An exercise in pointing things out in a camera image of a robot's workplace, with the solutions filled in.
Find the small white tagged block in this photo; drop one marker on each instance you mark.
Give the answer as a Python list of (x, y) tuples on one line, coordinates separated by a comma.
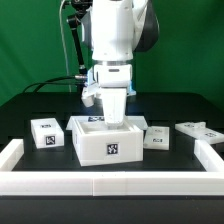
[(47, 133)]

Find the white cabinet door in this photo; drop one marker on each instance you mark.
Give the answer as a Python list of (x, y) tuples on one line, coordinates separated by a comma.
[(198, 130), (157, 137)]

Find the white U-shaped boundary frame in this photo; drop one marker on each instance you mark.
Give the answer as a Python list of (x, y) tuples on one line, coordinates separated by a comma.
[(208, 182)]

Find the white flat tagged panel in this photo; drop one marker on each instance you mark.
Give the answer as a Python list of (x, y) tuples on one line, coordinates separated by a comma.
[(139, 121)]

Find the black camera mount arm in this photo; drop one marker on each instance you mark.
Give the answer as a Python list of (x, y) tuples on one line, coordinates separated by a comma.
[(74, 21)]

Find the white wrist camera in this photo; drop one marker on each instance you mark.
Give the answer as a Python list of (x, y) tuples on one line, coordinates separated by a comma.
[(90, 94)]

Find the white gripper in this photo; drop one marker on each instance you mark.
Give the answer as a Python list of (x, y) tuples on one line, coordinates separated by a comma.
[(113, 82)]

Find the white cabinet body box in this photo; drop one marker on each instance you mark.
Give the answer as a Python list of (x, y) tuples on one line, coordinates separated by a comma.
[(97, 144)]

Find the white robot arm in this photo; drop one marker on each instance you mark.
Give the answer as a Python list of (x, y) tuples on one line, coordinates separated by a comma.
[(115, 29)]

